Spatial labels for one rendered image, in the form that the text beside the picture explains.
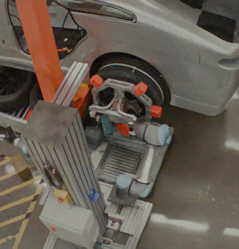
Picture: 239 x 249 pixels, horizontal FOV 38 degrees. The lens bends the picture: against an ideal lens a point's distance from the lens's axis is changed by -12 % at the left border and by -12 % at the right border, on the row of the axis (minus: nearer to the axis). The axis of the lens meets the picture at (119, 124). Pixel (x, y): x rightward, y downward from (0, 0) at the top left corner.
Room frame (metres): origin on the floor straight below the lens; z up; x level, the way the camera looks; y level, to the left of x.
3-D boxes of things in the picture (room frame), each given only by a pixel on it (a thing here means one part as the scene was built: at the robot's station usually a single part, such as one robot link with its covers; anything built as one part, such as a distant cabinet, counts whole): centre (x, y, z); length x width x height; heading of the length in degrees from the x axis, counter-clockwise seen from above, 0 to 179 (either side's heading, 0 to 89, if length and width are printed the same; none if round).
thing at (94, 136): (2.28, 0.21, 0.26); 0.42 x 0.18 x 0.35; 153
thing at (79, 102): (2.43, 0.36, 0.69); 0.52 x 0.17 x 0.35; 153
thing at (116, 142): (2.26, -0.13, 0.13); 0.50 x 0.36 x 0.10; 63
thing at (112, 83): (2.11, -0.05, 0.85); 0.54 x 0.07 x 0.54; 63
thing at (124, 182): (1.25, 0.02, 0.98); 0.13 x 0.12 x 0.14; 62
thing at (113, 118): (2.05, -0.02, 0.85); 0.21 x 0.14 x 0.14; 153
